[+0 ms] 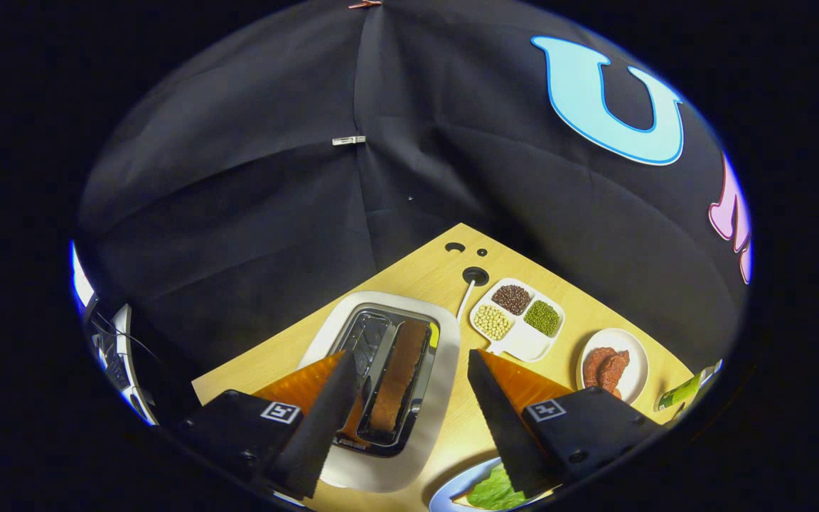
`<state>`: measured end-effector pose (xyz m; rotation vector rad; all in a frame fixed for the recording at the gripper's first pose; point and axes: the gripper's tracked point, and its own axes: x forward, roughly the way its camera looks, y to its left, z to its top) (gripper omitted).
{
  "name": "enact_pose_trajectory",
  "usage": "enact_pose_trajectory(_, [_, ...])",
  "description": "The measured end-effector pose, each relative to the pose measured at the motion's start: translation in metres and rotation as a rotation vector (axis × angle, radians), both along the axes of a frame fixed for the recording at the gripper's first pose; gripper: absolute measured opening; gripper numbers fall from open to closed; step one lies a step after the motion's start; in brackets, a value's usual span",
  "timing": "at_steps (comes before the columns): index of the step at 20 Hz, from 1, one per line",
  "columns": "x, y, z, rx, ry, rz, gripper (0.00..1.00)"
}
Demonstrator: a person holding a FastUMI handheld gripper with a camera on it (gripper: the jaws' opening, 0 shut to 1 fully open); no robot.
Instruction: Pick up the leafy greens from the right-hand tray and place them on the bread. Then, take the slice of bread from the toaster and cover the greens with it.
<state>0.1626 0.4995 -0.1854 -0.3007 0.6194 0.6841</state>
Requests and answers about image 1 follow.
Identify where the green label plastic bottle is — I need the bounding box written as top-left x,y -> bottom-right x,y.
655,359 -> 723,413

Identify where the blue round plate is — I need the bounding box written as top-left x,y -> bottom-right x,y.
429,457 -> 560,512

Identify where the white monitor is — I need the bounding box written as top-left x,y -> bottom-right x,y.
85,295 -> 159,426

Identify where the black backdrop cloth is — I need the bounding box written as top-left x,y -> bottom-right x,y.
72,0 -> 755,427

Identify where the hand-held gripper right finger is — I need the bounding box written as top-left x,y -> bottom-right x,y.
466,348 -> 666,498

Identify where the green lettuce leaf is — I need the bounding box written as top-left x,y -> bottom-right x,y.
466,462 -> 531,511

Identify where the white divided dish of beans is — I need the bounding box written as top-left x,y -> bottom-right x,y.
470,277 -> 566,363

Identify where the white toaster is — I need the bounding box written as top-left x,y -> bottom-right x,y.
297,290 -> 461,494

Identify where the beige round plate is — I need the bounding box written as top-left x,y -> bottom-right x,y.
577,328 -> 650,406

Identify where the brown cooked meat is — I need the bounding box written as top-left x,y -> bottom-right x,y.
582,346 -> 631,394

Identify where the white toaster cable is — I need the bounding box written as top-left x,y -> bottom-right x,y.
456,279 -> 476,321

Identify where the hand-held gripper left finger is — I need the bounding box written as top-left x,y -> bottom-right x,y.
176,350 -> 358,501

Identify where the toast slice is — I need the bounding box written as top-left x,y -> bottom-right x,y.
369,320 -> 430,433

